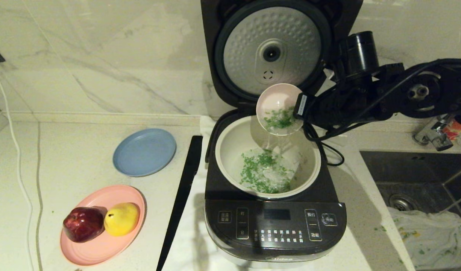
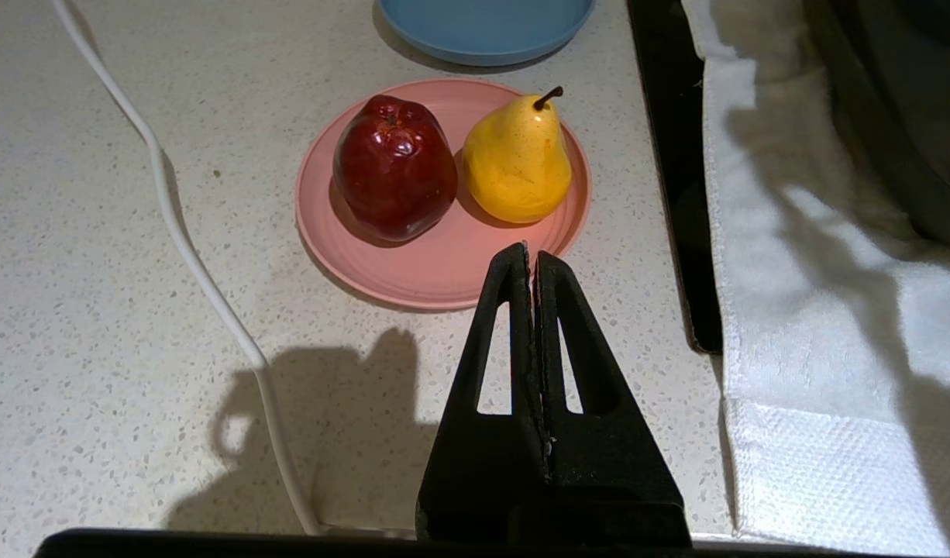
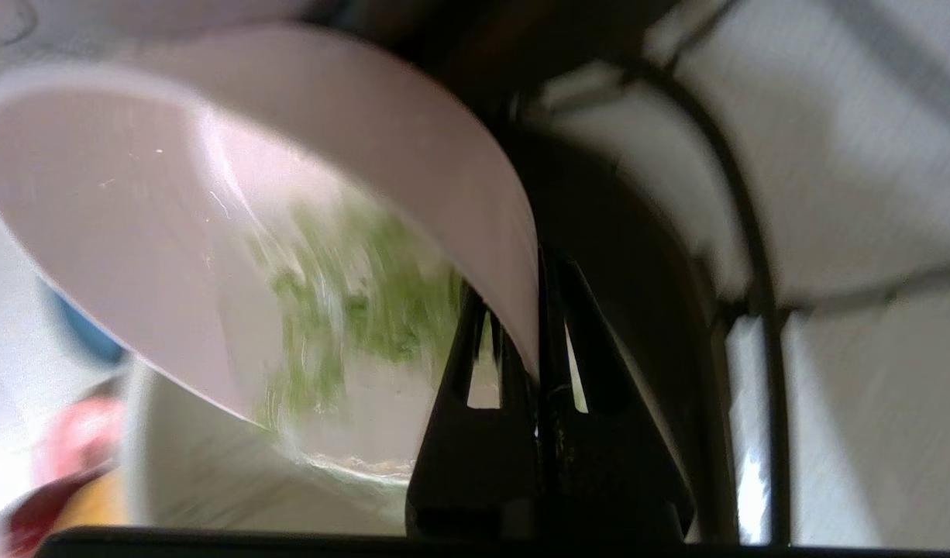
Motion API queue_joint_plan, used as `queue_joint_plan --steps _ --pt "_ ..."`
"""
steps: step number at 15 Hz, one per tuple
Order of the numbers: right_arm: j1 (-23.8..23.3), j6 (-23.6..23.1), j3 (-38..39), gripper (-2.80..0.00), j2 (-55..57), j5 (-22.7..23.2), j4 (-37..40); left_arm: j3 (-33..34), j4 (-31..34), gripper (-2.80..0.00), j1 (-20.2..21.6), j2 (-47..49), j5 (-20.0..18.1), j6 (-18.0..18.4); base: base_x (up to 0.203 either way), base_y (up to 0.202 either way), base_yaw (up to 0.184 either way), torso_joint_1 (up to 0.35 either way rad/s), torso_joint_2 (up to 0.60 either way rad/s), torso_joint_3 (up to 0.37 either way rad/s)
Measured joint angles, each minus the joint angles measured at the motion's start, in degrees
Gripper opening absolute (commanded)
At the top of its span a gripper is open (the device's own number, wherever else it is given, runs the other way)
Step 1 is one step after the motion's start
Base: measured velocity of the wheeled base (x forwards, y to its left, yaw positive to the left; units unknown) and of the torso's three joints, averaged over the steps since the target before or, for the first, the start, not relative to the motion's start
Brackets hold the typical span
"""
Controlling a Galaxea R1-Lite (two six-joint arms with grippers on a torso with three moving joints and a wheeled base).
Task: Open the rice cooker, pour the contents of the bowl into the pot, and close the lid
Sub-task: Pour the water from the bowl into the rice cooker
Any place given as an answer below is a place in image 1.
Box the pink plate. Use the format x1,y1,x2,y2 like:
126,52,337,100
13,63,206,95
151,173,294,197
60,184,146,266

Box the orange printed bottle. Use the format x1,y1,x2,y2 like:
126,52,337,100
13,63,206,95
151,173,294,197
443,117,461,142

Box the red apple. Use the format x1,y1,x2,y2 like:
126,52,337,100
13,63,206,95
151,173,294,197
63,207,105,243

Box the white inner pot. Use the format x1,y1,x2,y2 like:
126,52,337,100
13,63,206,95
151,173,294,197
215,116,322,199

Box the pink bowl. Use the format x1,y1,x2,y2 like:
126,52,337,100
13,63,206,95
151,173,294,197
256,83,304,136

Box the round sink drain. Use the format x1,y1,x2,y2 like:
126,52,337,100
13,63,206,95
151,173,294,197
388,194,417,211

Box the black rice cooker base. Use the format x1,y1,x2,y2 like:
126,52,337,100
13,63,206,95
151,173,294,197
205,109,347,264

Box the white stained cloth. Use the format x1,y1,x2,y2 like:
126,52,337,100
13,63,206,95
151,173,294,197
388,207,461,270

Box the blue plate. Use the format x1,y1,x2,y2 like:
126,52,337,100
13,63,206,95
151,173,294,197
112,128,177,178

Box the yellow pear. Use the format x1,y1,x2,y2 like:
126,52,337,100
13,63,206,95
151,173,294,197
103,202,140,237

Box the chrome faucet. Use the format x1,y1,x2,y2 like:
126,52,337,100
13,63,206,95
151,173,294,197
414,113,455,152

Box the chopped green vegetables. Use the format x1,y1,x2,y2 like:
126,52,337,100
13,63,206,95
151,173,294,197
240,107,296,193

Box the long black flat strip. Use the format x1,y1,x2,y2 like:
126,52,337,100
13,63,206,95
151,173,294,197
156,136,203,271

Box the black power cord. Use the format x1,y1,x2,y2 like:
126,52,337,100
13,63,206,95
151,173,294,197
321,141,345,167

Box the white cable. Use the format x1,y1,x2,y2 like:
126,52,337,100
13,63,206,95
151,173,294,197
0,68,35,271

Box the black rice cooker lid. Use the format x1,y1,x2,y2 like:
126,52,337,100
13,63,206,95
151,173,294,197
200,0,363,110

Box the smooth black arm cable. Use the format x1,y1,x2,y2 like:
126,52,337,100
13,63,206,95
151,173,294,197
303,59,461,142

